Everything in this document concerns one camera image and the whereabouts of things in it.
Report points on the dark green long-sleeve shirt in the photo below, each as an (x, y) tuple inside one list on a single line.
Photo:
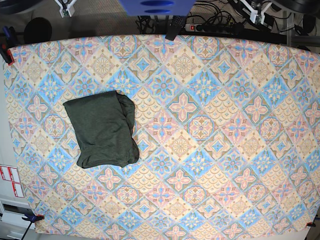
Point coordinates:
[(103, 124)]

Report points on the colourful patterned tablecloth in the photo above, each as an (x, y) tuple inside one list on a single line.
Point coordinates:
[(228, 132)]

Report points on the black remote control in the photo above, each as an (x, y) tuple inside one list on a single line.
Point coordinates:
[(177, 23)]

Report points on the white power strip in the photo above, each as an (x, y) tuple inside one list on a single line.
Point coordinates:
[(206, 28)]

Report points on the blue plastic box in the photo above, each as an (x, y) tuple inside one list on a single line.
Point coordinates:
[(157, 7)]

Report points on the black round stand base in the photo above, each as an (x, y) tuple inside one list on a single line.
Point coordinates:
[(38, 30)]

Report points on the red white labels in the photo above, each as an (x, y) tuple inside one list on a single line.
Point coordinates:
[(9, 175)]

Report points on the blue clamp bottom left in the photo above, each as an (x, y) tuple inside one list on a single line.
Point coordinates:
[(31, 218)]

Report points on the blue clamp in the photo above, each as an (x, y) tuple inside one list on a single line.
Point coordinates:
[(5, 47), (31, 218)]

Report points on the blue clamp top left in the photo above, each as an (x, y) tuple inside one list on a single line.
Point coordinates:
[(5, 47)]

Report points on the orange clamp bottom right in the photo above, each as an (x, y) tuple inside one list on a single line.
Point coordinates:
[(311, 224)]

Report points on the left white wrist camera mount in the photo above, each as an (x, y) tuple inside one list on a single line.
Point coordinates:
[(256, 9)]

